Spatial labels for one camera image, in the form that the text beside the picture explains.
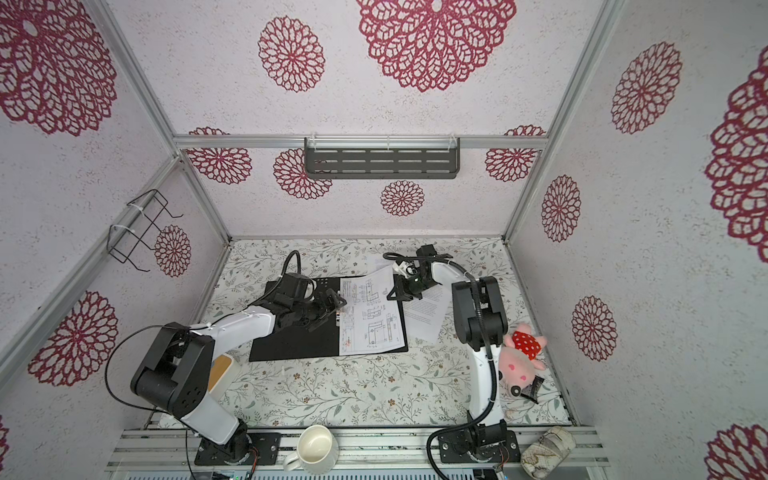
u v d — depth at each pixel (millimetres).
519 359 814
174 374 455
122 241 728
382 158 973
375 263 1130
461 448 734
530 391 815
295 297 735
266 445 741
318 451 746
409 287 900
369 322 965
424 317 990
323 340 927
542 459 690
